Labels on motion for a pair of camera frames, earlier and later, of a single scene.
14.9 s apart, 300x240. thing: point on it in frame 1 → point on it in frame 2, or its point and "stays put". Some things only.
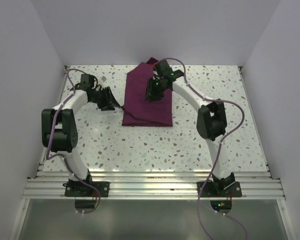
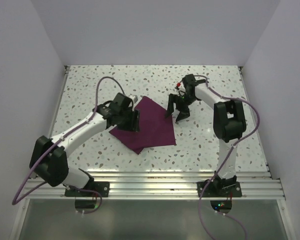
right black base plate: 210,190 stays put
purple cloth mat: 137,110 → 155,129
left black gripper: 109,102 → 133,125
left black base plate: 80,189 stays put
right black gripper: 150,93 → 184,112
